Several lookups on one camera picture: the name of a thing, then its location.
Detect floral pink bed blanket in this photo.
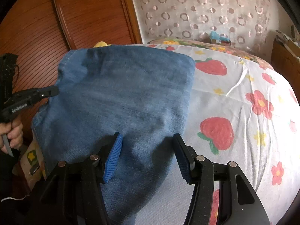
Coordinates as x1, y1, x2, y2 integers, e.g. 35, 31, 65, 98
148, 38, 274, 71

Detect person's left hand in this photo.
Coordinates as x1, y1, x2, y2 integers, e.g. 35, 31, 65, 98
0, 115, 23, 149

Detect wooden side cabinet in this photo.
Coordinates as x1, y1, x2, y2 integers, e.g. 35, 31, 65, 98
271, 39, 299, 89

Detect yellow plush toy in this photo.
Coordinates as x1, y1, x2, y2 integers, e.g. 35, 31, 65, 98
94, 41, 111, 48

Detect open cardboard box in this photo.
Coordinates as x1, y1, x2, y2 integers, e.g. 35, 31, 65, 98
276, 30, 299, 59

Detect cardboard box with blue toy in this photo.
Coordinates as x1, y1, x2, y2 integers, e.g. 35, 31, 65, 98
209, 31, 231, 47

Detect circle pattern sheer curtain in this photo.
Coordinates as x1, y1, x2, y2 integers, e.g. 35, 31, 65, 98
133, 0, 292, 52

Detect wooden louvered wardrobe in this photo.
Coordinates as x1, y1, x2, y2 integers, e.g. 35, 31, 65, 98
0, 0, 143, 143

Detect blue denim pants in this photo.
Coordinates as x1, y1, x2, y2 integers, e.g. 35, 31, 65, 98
31, 45, 195, 224

